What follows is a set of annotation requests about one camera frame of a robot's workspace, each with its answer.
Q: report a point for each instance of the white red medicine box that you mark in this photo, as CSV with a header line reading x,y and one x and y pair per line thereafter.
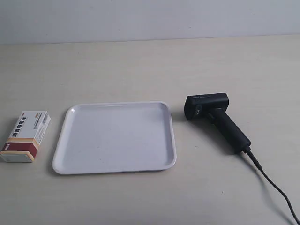
x,y
24,141

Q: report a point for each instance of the black handheld barcode scanner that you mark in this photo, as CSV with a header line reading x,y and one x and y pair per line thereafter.
x,y
213,108

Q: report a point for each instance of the white plastic tray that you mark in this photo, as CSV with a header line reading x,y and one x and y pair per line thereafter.
x,y
115,138

